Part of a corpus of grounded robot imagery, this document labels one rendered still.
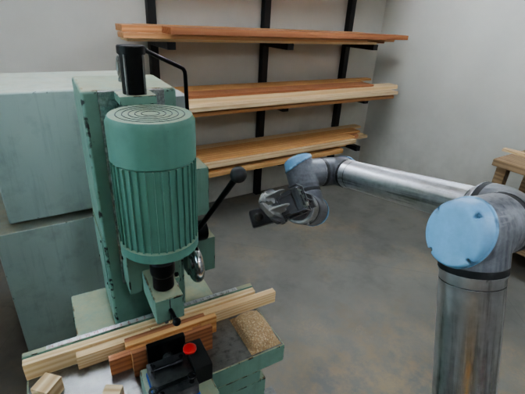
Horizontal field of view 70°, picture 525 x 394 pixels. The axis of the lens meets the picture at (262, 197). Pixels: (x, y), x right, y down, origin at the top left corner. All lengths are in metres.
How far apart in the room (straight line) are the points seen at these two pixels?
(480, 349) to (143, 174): 0.68
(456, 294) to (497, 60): 3.26
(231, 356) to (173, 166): 0.53
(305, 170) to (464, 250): 0.56
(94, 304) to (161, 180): 0.74
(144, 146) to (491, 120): 3.47
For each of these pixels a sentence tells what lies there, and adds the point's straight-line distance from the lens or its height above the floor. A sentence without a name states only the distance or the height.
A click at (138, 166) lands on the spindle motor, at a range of 0.74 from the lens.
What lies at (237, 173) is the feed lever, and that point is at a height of 1.41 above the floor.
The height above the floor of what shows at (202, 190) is 1.23.
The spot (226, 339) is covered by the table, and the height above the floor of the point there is 0.90.
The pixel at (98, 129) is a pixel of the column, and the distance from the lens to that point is 0.98.
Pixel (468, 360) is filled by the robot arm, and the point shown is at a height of 1.16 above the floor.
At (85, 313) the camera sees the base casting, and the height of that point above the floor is 0.80.
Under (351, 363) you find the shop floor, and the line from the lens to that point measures 2.31.
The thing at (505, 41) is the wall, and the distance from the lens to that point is 3.87.
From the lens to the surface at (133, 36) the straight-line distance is 2.63.
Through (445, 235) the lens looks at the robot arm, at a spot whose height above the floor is 1.37.
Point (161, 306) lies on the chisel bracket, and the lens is 0.96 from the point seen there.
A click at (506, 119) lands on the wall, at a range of 3.85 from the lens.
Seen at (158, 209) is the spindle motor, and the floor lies 1.33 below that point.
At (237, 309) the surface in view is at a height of 0.92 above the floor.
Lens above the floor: 1.69
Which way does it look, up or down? 26 degrees down
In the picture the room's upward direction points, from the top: 3 degrees clockwise
